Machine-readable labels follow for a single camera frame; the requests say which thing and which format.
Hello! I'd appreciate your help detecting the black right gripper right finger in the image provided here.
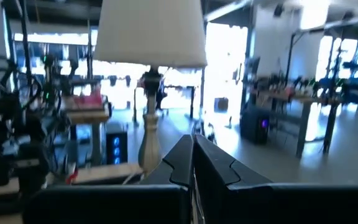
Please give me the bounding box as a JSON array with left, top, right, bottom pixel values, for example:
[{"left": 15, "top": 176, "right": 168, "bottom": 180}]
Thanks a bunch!
[{"left": 194, "top": 134, "right": 358, "bottom": 224}]

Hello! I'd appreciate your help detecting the background workbench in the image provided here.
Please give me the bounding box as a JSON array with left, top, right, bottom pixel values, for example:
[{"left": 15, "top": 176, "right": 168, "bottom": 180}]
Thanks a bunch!
[{"left": 250, "top": 77, "right": 346, "bottom": 158}]

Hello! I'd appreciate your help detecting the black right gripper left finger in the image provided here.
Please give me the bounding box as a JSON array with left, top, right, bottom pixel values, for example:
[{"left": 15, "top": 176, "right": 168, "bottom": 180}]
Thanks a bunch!
[{"left": 22, "top": 134, "right": 195, "bottom": 224}]

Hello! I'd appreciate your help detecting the black computer tower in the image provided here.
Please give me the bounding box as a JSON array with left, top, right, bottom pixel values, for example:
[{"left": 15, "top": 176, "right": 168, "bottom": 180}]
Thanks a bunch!
[
  {"left": 106, "top": 123, "right": 129, "bottom": 166},
  {"left": 240, "top": 107, "right": 272, "bottom": 146}
]

